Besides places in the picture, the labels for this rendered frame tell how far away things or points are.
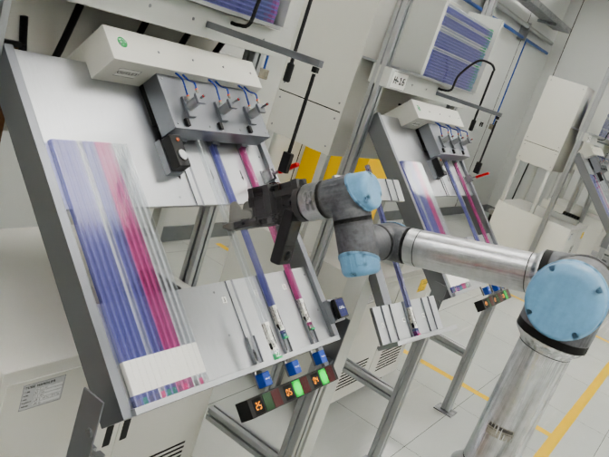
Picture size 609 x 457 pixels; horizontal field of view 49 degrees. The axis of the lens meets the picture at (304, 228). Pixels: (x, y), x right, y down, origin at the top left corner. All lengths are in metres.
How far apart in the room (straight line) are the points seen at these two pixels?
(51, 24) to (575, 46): 8.05
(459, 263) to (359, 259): 0.19
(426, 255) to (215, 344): 0.45
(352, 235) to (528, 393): 0.40
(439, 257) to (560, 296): 0.30
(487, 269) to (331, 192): 0.32
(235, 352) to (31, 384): 0.41
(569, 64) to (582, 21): 0.53
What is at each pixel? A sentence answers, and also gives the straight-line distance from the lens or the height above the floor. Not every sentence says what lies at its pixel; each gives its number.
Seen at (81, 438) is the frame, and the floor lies 0.68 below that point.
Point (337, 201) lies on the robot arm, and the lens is 1.25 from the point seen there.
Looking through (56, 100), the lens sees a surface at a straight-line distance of 1.39.
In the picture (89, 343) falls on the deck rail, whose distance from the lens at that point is 1.20.
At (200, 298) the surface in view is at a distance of 1.39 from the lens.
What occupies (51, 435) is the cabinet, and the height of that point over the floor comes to 0.43.
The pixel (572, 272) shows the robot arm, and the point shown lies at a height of 1.18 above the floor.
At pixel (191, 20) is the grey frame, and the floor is 1.34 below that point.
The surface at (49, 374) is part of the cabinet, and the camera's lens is 1.50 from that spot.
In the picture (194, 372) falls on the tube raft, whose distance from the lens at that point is 1.30.
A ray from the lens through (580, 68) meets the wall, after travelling 9.11.
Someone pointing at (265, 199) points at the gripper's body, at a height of 1.06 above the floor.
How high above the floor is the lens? 1.38
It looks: 15 degrees down
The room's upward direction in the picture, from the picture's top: 19 degrees clockwise
